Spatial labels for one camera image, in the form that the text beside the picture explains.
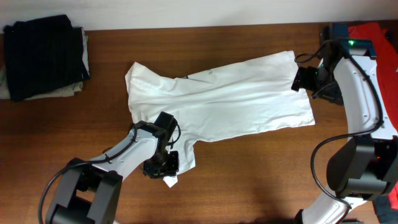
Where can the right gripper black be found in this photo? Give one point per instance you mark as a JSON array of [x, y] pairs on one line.
[[303, 79]]

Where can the white t-shirt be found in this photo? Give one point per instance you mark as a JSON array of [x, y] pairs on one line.
[[249, 97]]

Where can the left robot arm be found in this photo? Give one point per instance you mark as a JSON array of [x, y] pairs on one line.
[[89, 191]]

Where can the red t-shirt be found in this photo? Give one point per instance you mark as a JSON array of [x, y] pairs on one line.
[[386, 63]]

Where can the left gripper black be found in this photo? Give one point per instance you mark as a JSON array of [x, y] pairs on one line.
[[171, 168]]

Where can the folded black garment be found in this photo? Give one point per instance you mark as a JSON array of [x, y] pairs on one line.
[[44, 55]]

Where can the dark garment under red shirt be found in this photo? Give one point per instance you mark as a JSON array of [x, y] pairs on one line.
[[385, 205]]

